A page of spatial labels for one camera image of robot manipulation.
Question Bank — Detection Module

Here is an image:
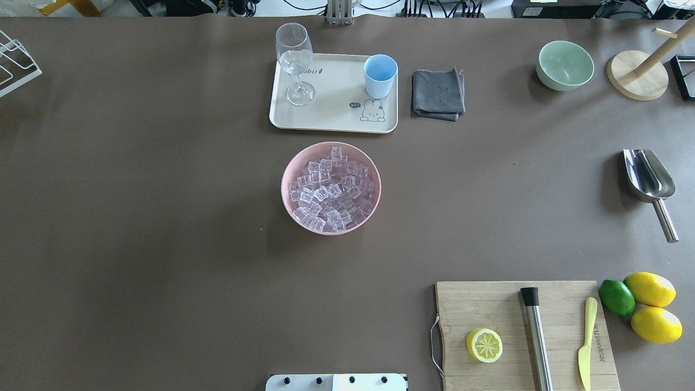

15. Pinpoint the yellow lemon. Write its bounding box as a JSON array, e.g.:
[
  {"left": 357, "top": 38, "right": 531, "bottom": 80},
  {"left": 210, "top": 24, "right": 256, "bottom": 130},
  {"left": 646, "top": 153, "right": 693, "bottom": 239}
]
[
  {"left": 623, "top": 272, "right": 676, "bottom": 307},
  {"left": 630, "top": 306, "right": 683, "bottom": 344}
]

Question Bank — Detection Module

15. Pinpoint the wooden cup tree stand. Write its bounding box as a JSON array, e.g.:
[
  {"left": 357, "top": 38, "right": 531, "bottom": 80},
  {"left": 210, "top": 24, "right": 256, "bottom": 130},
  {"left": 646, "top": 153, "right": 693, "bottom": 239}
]
[{"left": 606, "top": 19, "right": 694, "bottom": 101}]

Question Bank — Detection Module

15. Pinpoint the white wire cup rack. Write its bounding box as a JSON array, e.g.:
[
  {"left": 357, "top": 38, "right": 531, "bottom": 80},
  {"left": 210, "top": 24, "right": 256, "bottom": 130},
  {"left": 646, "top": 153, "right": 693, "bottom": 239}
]
[{"left": 1, "top": 30, "right": 42, "bottom": 97}]

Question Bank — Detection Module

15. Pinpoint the yellow lemon upper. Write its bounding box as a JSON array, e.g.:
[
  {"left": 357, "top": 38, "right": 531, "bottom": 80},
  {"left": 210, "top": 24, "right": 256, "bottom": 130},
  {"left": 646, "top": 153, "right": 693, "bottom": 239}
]
[{"left": 623, "top": 272, "right": 676, "bottom": 307}]

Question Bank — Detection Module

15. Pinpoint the pile of clear ice cubes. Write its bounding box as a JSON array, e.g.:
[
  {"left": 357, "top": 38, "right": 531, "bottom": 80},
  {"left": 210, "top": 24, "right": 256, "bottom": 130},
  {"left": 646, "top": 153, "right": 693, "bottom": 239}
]
[{"left": 289, "top": 147, "right": 375, "bottom": 233}]

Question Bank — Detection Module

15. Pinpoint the light blue cup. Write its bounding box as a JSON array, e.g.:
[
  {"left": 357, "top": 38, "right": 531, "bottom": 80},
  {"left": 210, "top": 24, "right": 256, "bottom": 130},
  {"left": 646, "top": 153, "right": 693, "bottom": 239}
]
[{"left": 363, "top": 54, "right": 398, "bottom": 99}]

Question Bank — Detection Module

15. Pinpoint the steel ice scoop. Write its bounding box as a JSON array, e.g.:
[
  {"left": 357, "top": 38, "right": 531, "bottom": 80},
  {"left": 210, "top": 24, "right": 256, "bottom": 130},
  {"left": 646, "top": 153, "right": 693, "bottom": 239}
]
[{"left": 623, "top": 149, "right": 679, "bottom": 243}]

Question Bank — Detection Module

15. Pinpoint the steel muddler black tip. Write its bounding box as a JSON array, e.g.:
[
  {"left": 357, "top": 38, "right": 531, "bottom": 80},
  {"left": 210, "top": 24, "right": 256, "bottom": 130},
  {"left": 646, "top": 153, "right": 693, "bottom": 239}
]
[{"left": 520, "top": 287, "right": 554, "bottom": 390}]

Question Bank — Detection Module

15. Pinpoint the yellow plastic knife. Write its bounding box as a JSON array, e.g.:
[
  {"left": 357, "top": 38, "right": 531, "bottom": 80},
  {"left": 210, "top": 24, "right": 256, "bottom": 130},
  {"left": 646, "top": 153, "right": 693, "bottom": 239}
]
[{"left": 577, "top": 297, "right": 598, "bottom": 390}]

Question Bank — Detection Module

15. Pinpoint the cream rabbit tray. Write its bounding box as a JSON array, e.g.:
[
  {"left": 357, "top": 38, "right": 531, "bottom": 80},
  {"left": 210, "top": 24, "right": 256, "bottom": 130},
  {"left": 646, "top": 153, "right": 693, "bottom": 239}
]
[{"left": 269, "top": 53, "right": 398, "bottom": 134}]

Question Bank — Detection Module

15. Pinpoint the black framed tray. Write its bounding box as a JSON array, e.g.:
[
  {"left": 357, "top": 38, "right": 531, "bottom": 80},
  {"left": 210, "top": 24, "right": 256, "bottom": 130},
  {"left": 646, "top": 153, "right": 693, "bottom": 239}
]
[{"left": 669, "top": 55, "right": 694, "bottom": 102}]

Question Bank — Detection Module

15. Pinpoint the half lemon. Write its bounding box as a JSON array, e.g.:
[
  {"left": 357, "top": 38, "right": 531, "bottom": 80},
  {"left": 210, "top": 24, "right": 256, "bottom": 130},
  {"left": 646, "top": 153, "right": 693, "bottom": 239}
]
[{"left": 466, "top": 327, "right": 503, "bottom": 363}]

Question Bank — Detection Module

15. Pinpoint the bamboo cutting board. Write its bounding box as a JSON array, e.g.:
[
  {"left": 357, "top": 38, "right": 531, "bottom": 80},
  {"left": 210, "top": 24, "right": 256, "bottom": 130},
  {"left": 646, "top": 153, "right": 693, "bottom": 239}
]
[{"left": 436, "top": 281, "right": 599, "bottom": 390}]

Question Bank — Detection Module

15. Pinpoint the mint green bowl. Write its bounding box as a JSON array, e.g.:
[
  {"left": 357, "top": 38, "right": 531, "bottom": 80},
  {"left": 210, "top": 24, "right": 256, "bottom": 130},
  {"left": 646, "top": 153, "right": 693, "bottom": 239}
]
[{"left": 536, "top": 41, "right": 594, "bottom": 91}]

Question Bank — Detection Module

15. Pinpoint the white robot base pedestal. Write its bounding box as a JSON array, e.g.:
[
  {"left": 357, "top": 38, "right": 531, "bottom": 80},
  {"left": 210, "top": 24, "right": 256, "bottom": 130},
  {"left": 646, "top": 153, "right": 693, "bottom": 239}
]
[{"left": 265, "top": 373, "right": 409, "bottom": 390}]

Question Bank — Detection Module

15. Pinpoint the grey folded cloth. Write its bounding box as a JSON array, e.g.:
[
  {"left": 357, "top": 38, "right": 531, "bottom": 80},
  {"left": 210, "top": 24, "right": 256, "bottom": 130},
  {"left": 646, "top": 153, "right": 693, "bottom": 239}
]
[{"left": 412, "top": 68, "right": 466, "bottom": 122}]

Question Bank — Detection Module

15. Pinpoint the pink bowl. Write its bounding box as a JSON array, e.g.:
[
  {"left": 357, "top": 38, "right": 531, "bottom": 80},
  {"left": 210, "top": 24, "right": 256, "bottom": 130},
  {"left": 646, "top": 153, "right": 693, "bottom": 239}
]
[{"left": 281, "top": 142, "right": 382, "bottom": 236}]

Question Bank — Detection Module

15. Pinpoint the green lime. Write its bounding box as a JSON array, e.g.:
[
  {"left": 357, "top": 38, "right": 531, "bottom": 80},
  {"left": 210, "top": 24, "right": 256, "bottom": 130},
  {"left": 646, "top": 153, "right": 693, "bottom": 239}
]
[{"left": 598, "top": 279, "right": 636, "bottom": 317}]

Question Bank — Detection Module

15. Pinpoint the clear wine glass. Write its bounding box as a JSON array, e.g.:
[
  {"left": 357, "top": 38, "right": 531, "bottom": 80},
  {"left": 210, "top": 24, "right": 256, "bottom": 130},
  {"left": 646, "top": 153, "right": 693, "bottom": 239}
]
[{"left": 275, "top": 22, "right": 315, "bottom": 106}]

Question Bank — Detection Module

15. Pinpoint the yellow lemon lower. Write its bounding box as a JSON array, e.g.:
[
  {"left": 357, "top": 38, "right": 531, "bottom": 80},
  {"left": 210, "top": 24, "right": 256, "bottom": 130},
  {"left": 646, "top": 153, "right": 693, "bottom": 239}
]
[{"left": 630, "top": 306, "right": 683, "bottom": 344}]

